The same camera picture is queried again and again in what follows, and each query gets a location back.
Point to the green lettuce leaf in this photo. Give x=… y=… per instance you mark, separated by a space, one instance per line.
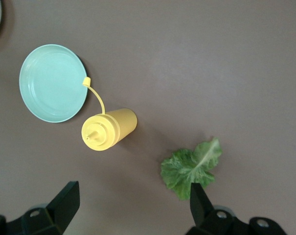
x=184 y=169

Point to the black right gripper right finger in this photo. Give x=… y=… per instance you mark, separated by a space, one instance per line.
x=218 y=225

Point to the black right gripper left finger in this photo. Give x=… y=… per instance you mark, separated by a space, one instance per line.
x=40 y=222

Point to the yellow squeeze sauce bottle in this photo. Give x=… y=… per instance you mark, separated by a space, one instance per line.
x=120 y=122

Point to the mint green plate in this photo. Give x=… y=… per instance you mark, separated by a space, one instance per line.
x=50 y=83

